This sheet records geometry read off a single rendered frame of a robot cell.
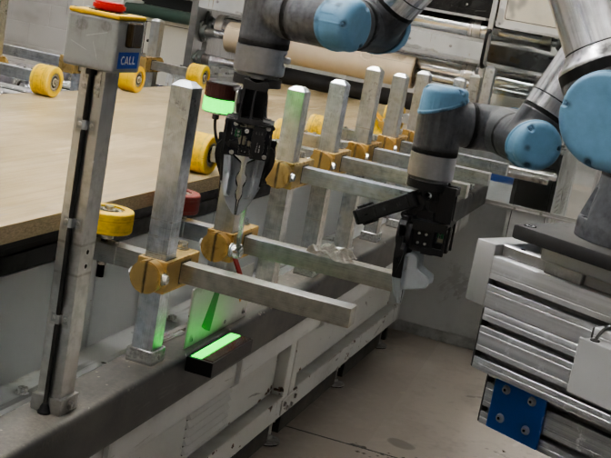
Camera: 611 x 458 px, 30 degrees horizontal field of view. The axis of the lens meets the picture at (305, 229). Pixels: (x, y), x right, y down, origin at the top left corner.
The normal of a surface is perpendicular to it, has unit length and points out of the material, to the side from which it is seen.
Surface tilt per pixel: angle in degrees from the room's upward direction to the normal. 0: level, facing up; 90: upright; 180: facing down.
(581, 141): 96
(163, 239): 90
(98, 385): 0
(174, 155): 90
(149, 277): 90
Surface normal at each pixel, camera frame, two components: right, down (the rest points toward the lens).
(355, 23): 0.80, 0.25
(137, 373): 0.18, -0.96
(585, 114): -0.54, 0.19
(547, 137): 0.17, 0.23
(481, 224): -0.32, 0.14
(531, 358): -0.72, 0.01
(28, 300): 0.93, 0.23
